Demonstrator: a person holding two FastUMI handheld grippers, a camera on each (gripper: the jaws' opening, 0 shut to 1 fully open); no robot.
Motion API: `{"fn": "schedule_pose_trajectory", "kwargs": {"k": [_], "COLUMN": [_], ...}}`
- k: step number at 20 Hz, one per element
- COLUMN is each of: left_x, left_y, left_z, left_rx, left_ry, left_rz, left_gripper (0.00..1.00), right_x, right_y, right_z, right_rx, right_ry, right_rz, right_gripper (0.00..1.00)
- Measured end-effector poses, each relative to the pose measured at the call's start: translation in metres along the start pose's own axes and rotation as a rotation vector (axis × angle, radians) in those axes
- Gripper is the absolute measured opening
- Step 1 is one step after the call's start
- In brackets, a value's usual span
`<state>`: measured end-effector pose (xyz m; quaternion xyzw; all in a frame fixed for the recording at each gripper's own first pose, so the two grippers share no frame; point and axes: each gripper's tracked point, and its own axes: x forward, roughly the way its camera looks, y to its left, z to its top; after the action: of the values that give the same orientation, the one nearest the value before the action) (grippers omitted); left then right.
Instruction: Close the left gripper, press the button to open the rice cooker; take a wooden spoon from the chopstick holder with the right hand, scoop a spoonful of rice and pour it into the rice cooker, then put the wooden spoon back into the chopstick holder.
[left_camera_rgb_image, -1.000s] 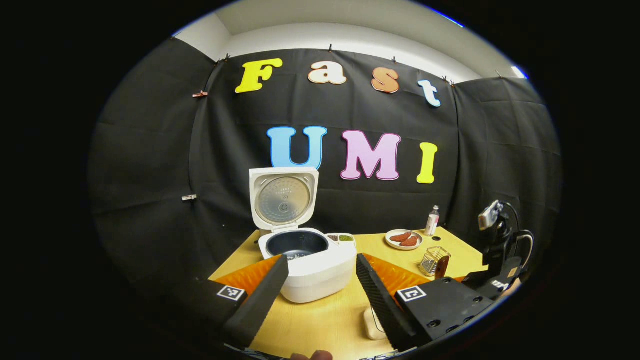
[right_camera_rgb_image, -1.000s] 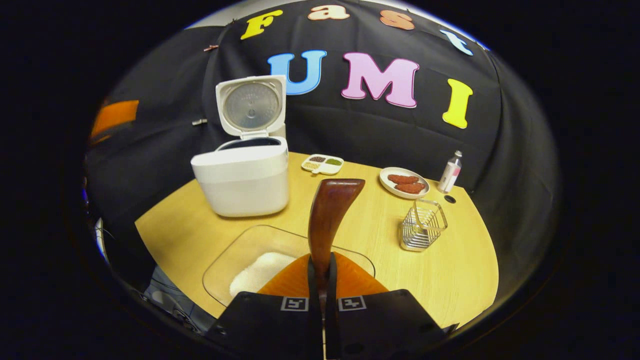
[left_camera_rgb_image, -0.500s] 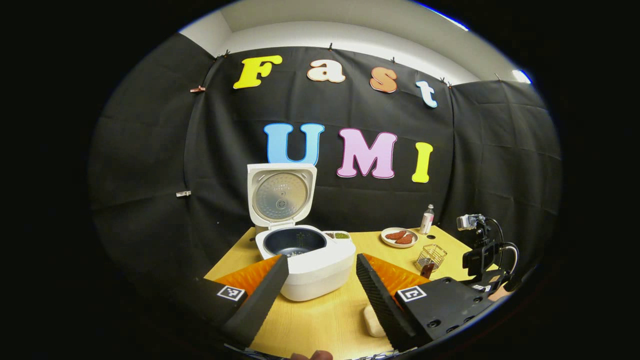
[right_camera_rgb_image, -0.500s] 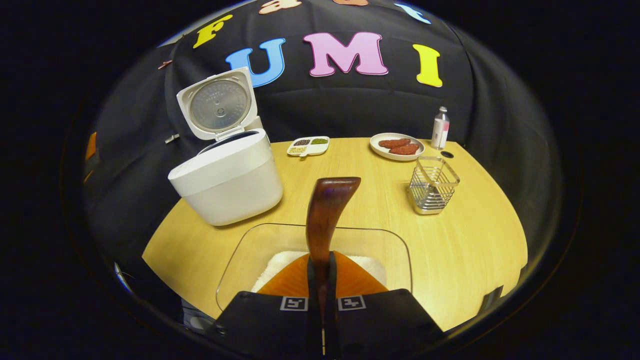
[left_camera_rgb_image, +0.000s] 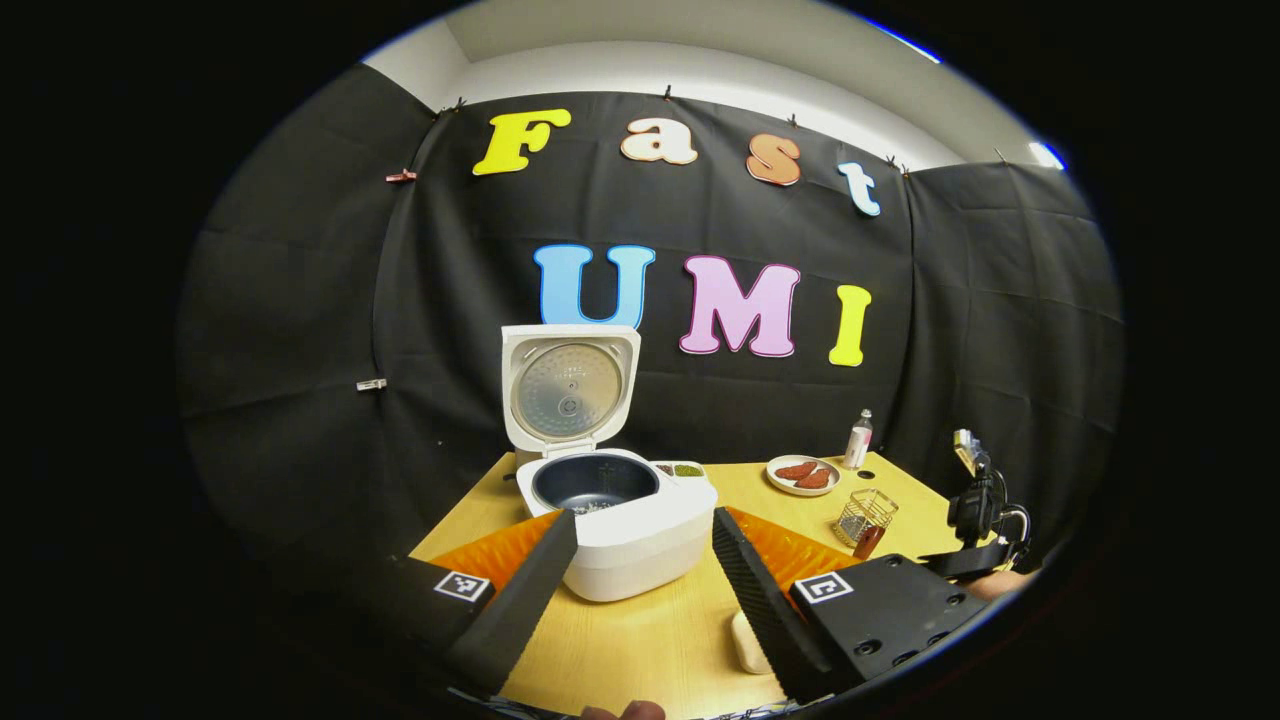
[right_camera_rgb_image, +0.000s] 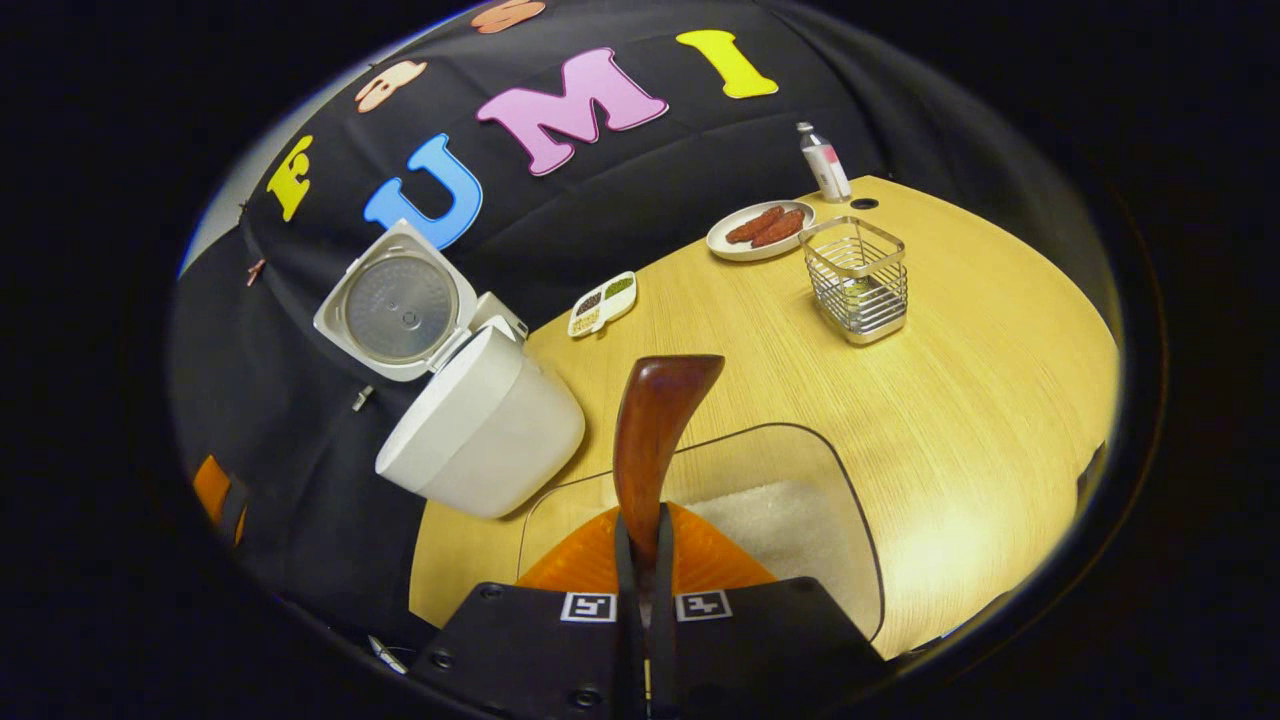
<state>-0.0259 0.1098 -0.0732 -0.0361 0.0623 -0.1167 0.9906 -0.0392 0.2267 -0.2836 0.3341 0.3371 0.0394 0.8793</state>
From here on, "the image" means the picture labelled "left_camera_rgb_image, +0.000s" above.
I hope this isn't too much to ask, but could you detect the black backdrop cloth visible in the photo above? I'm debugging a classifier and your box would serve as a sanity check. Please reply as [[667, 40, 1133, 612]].
[[178, 62, 1126, 601]]

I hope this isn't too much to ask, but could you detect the wire metal chopstick holder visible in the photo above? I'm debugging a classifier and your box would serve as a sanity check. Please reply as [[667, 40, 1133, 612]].
[[835, 488, 899, 549]]

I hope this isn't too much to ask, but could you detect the white rice cooker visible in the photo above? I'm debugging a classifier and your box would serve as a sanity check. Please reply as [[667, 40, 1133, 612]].
[[500, 323, 719, 603]]

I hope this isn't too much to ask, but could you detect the white round plate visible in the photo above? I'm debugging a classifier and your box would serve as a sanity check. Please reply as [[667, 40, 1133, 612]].
[[766, 455, 841, 498]]

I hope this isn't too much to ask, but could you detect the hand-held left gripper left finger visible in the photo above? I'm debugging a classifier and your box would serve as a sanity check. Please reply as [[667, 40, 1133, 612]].
[[385, 508, 581, 701]]

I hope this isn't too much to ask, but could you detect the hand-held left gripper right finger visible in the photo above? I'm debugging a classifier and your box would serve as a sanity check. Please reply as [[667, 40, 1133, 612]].
[[712, 506, 991, 706]]

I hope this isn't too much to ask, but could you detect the cream rounded block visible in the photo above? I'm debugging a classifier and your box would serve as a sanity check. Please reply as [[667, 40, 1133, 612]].
[[730, 610, 776, 676]]

